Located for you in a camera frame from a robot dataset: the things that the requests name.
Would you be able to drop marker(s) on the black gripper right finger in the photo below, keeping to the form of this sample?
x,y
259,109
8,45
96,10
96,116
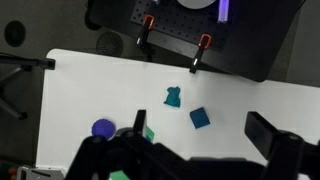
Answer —
x,y
266,136

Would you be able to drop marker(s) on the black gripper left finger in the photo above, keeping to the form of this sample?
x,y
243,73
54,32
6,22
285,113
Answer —
x,y
140,121

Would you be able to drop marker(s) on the green block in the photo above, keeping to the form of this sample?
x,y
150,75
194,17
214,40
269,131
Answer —
x,y
150,132

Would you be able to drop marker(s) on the purple blue ball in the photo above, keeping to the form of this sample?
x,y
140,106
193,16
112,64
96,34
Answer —
x,y
103,128

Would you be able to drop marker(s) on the dark blue cube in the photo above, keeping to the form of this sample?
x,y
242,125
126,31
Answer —
x,y
200,118

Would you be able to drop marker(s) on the round grey floor grille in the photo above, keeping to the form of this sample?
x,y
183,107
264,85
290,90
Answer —
x,y
110,43

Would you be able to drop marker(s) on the black perforated board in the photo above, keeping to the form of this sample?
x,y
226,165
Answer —
x,y
253,50

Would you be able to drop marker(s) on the black orange spring clamp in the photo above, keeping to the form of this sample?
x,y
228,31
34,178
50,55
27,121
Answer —
x,y
200,53
145,30

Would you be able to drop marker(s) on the black perforated breadboard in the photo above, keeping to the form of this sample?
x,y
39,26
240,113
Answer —
x,y
176,23

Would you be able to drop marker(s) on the thick black tripod stand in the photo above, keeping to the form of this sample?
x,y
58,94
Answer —
x,y
33,61

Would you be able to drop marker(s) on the purple glowing light strip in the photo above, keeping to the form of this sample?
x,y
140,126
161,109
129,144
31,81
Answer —
x,y
223,10

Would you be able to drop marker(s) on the black round floor disc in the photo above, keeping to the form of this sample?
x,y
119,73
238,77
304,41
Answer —
x,y
15,33

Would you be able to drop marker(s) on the grey metal bracket plate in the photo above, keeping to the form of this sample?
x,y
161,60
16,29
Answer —
x,y
36,174

